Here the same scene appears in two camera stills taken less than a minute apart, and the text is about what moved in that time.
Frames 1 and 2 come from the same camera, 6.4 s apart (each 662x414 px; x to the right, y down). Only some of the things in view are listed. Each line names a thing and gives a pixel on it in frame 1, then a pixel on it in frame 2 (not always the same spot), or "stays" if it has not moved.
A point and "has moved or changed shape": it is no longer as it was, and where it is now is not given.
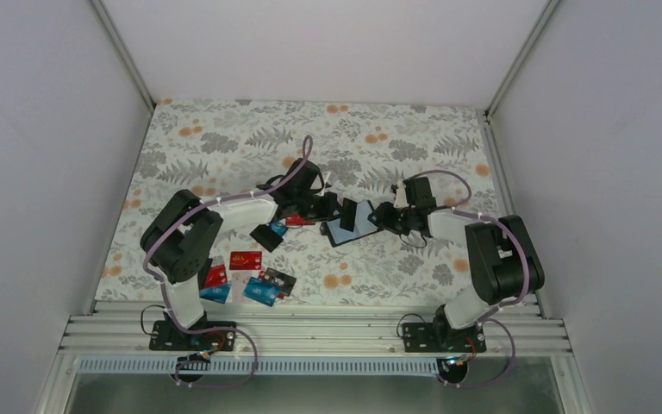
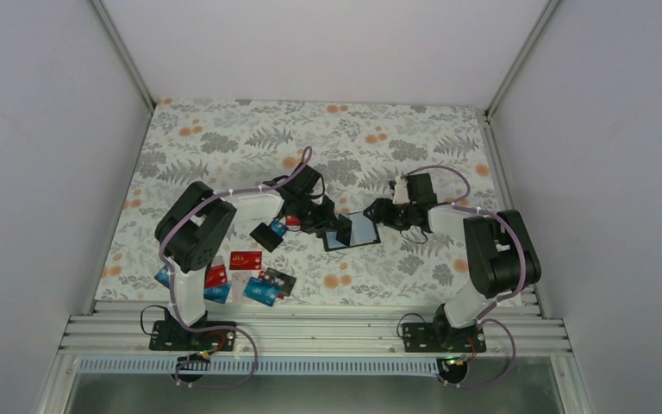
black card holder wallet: [363, 226] has moved or changed shape
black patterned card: [285, 281] stays
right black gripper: [384, 216] stays
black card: [347, 215] -> [344, 230]
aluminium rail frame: [314, 328] stays
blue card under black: [278, 227] stays
